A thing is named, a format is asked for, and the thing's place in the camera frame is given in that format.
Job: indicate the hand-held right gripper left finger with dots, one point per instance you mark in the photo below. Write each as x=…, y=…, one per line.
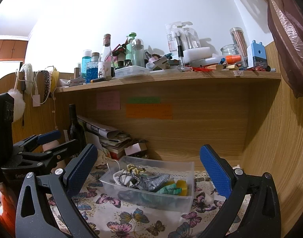
x=79, y=171

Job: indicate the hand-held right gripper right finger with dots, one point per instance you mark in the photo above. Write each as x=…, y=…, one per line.
x=215, y=171

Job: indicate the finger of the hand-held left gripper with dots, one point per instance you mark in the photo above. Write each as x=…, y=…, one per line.
x=50, y=135
x=58, y=153

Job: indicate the yellow sponge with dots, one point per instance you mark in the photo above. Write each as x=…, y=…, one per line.
x=182, y=185

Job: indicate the teal knitted scrunchie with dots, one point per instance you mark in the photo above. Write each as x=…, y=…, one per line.
x=168, y=189

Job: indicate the clear plastic storage box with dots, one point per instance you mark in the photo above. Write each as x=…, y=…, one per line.
x=166, y=203

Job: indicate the grey glitter scrunchie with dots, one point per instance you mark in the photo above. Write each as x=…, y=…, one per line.
x=155, y=182

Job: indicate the pink cylinder candle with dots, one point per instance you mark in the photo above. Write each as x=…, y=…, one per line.
x=50, y=145

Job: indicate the dark wine bottle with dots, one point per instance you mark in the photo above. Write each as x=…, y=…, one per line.
x=73, y=129

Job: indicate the white fluffy earmuffs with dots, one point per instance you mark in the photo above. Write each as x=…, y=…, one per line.
x=17, y=104

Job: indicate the white paper tag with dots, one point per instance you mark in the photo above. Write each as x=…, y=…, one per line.
x=36, y=100

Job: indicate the stack of books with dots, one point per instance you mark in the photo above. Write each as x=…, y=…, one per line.
x=116, y=146

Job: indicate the rolled newspaper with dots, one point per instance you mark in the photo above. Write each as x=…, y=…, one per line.
x=97, y=127

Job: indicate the black lace headband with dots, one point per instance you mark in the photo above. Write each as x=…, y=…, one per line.
x=45, y=84

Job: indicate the yellow headband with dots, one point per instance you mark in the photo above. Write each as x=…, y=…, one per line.
x=55, y=78

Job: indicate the white printed carton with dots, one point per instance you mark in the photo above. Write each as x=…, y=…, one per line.
x=76, y=81

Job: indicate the small brown bottle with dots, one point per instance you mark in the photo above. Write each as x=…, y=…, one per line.
x=76, y=73

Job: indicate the pink sticky note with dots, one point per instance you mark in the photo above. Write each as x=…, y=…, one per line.
x=108, y=100

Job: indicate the faceted glass bottle blue liquid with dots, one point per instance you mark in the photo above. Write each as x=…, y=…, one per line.
x=92, y=73

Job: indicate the black and gold pen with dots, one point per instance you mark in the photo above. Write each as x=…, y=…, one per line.
x=102, y=78

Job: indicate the orange cloth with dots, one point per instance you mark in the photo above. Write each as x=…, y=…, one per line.
x=3, y=208

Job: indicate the butterfly print tablecloth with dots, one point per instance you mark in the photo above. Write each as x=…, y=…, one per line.
x=141, y=220

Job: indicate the turquoise liquid bottle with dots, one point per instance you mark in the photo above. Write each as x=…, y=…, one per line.
x=86, y=58

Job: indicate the orange sticky note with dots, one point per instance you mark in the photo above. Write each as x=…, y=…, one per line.
x=149, y=111

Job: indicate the clear bottle with illustrated label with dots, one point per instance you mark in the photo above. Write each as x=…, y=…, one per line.
x=106, y=59

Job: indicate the green sticky note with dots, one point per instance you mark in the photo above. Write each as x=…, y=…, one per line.
x=144, y=100

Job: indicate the dark ink bottle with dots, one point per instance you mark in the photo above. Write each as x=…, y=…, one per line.
x=121, y=64

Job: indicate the wooden shelf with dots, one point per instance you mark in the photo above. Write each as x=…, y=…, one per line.
x=166, y=80

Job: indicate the clear lidded plastic container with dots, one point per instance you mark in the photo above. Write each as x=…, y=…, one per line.
x=131, y=72

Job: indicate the orange marker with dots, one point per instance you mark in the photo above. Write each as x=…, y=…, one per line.
x=233, y=59

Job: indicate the small spray vial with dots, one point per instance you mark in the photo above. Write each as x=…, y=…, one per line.
x=180, y=57

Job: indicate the clear cylindrical bottle silver cap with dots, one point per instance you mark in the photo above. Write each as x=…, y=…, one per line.
x=138, y=53

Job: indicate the mint green bottle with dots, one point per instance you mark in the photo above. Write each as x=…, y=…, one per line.
x=130, y=45

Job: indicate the glass jar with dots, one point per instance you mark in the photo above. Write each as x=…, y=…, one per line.
x=229, y=50

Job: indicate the blue pencil sharpener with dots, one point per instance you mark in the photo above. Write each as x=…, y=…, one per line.
x=258, y=54

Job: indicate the clear tube of pencils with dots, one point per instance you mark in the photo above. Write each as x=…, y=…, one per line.
x=238, y=41

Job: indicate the clear blister pack of tools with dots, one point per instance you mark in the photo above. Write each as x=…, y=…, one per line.
x=181, y=36

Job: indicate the mauve striped curtain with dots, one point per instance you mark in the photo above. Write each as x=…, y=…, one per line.
x=287, y=42

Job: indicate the wooden wall cabinet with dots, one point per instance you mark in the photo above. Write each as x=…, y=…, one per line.
x=8, y=48

